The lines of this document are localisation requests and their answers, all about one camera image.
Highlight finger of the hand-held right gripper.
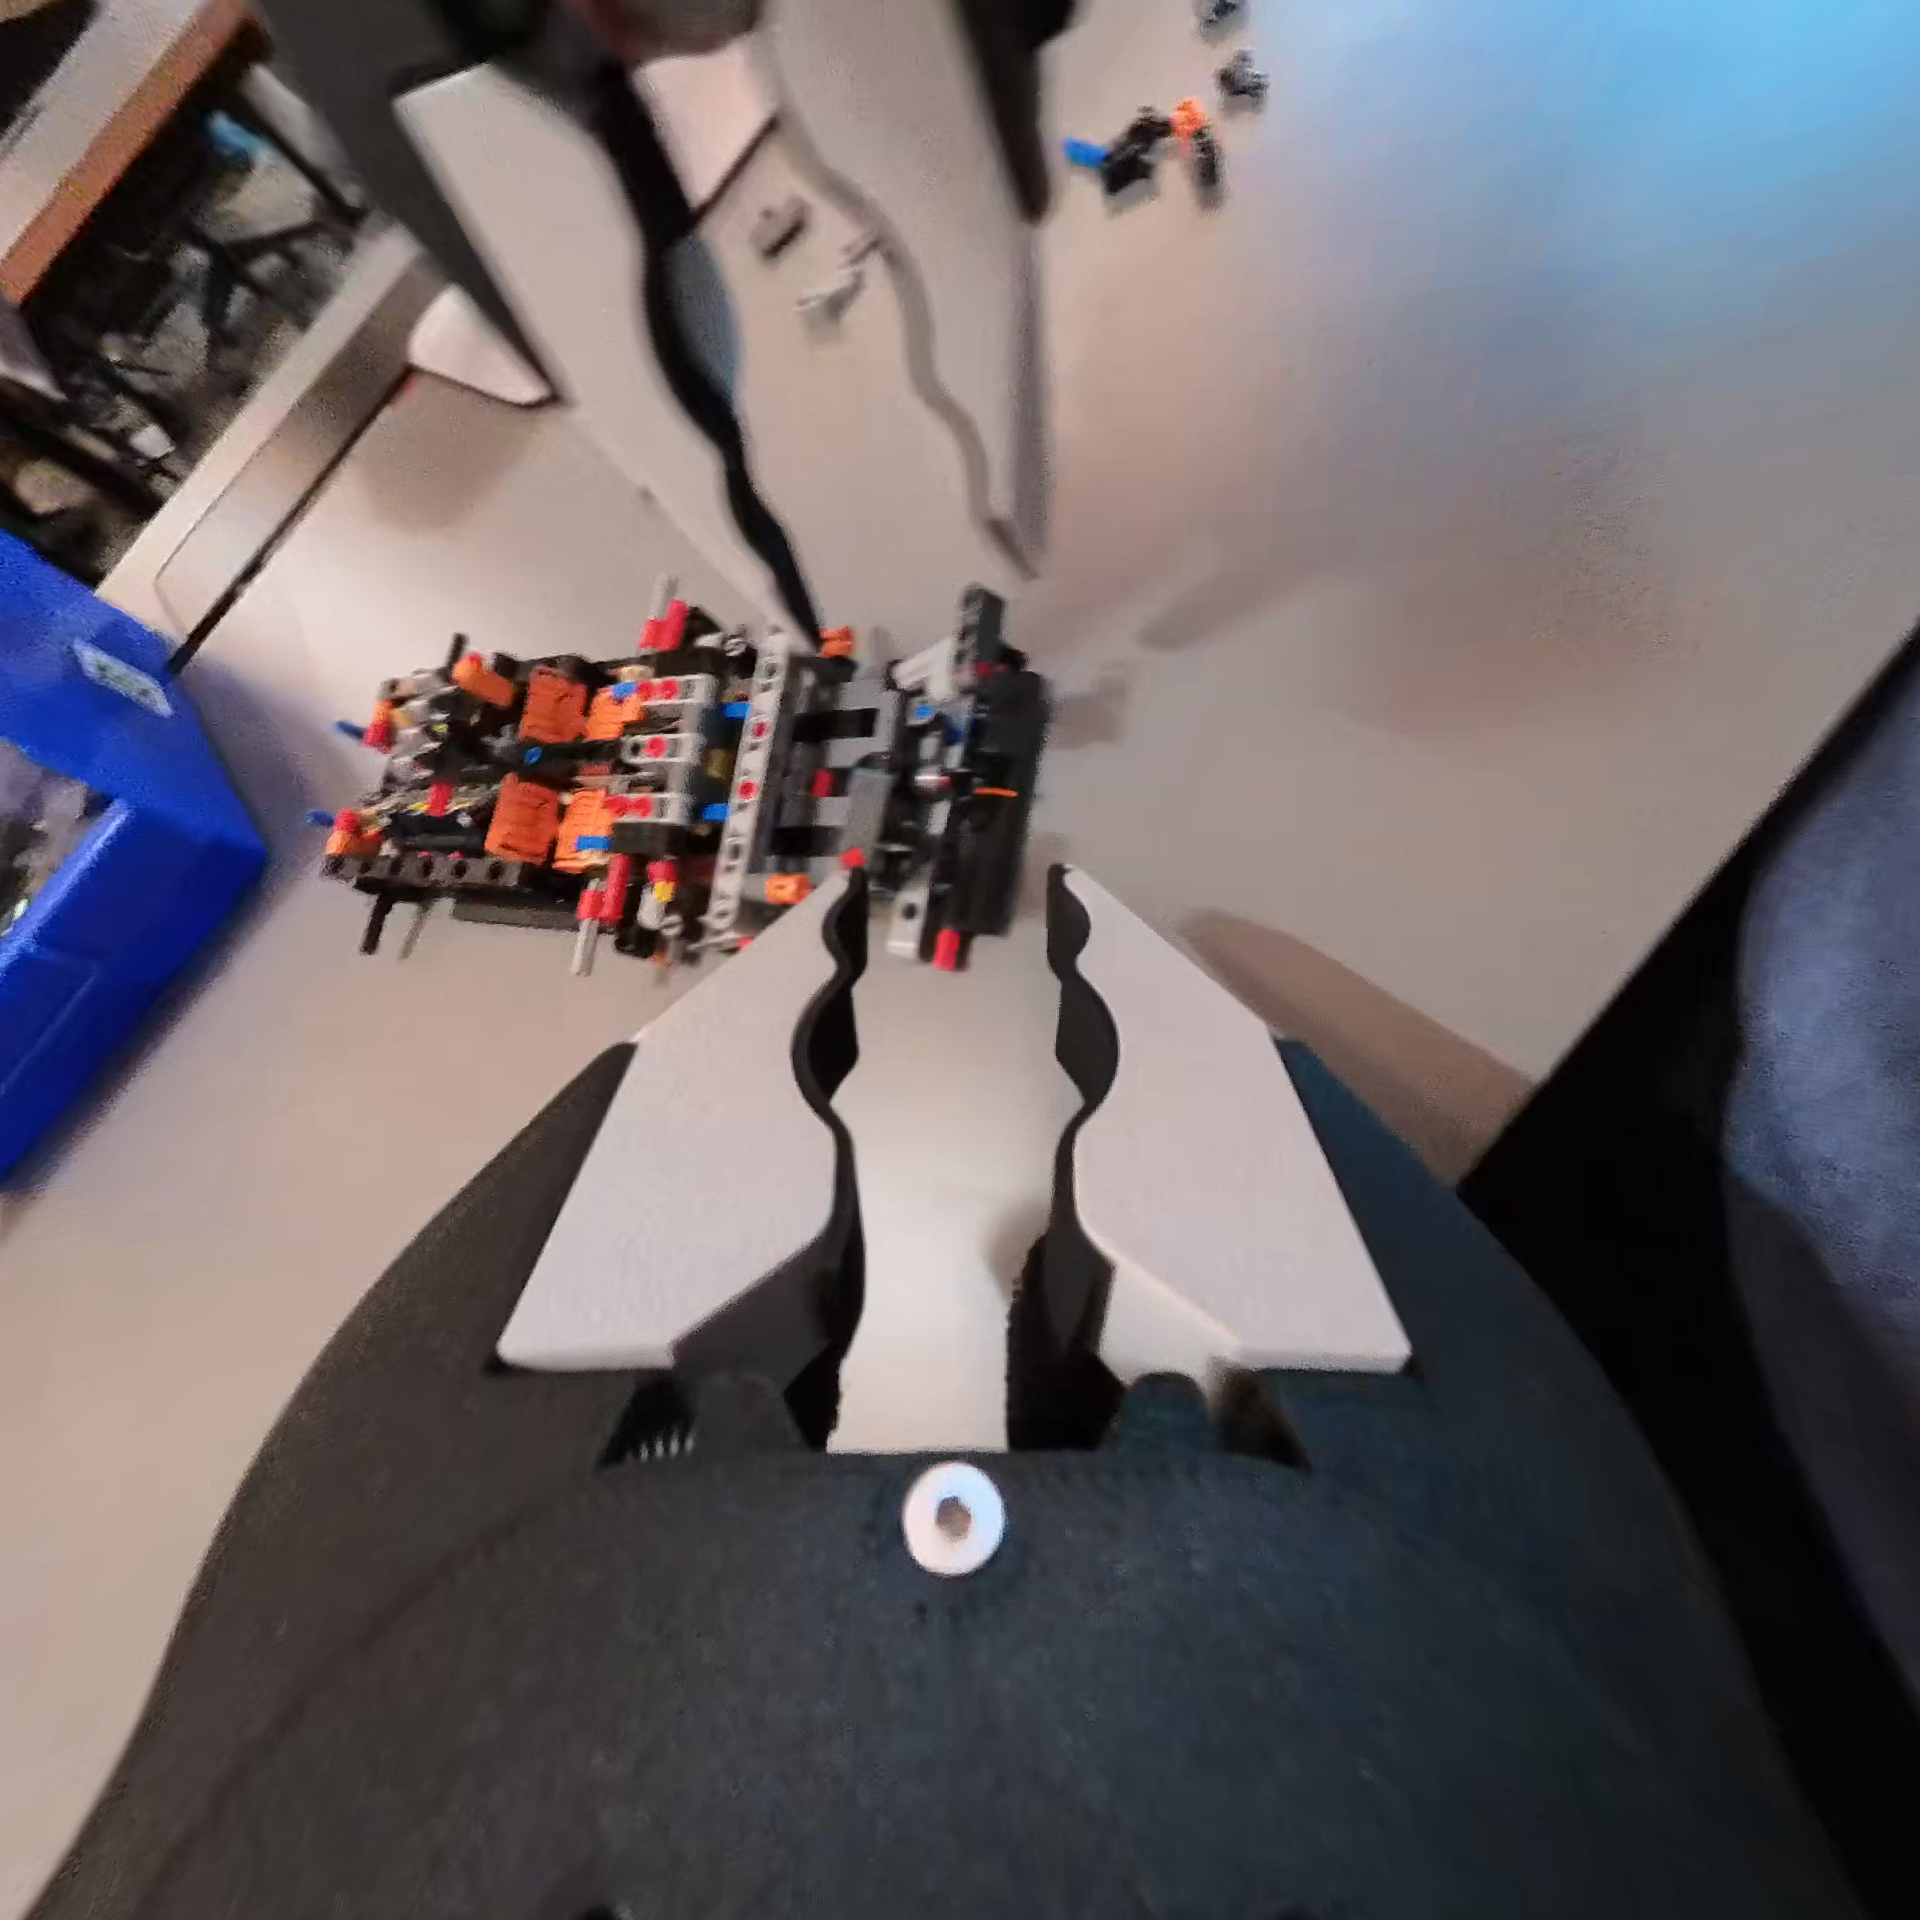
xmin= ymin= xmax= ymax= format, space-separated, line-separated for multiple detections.
xmin=756 ymin=0 xmax=1062 ymax=585
xmin=396 ymin=62 xmax=828 ymax=644

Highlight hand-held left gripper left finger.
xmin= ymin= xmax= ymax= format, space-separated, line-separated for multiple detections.
xmin=493 ymin=867 xmax=870 ymax=1457

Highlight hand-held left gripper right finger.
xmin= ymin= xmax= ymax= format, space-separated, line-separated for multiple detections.
xmin=1003 ymin=863 xmax=1415 ymax=1457

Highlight multicoloured lego car chassis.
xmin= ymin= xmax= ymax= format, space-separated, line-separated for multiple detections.
xmin=310 ymin=576 xmax=1057 ymax=980

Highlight light grey lego axle connector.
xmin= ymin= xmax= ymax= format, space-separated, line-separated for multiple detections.
xmin=796 ymin=229 xmax=892 ymax=325

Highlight silver monitor stand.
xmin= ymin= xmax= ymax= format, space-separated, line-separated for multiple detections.
xmin=405 ymin=286 xmax=560 ymax=411

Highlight wooden table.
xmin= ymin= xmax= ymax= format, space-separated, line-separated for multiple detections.
xmin=0 ymin=0 xmax=266 ymax=301

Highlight blue plastic storage bin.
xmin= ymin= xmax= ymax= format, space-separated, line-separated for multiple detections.
xmin=0 ymin=527 xmax=276 ymax=1193

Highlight person's blue-grey clothing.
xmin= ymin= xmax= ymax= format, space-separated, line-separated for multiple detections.
xmin=1719 ymin=676 xmax=1920 ymax=1665

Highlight clear plastic parts bags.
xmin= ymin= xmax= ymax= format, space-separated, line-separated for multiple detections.
xmin=0 ymin=739 xmax=115 ymax=939

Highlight grey desk cable cover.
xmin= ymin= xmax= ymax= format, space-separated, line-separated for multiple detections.
xmin=146 ymin=367 xmax=429 ymax=639

